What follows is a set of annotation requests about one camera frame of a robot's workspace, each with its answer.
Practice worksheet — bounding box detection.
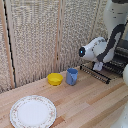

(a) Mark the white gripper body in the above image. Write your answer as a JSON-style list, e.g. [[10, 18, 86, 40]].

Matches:
[[92, 61, 104, 72]]

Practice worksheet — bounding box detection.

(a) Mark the blue cup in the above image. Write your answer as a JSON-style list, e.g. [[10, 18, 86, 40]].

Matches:
[[65, 67, 79, 86]]

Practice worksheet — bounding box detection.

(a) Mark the yellow bowl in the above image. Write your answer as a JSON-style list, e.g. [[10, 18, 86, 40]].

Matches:
[[46, 72, 64, 87]]

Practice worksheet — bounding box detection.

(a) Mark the woven beige partition screen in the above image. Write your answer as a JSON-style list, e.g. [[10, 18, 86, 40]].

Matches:
[[0, 0, 111, 94]]

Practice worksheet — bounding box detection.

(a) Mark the white floral rim plate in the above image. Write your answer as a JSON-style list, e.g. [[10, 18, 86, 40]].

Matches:
[[9, 94, 58, 128]]

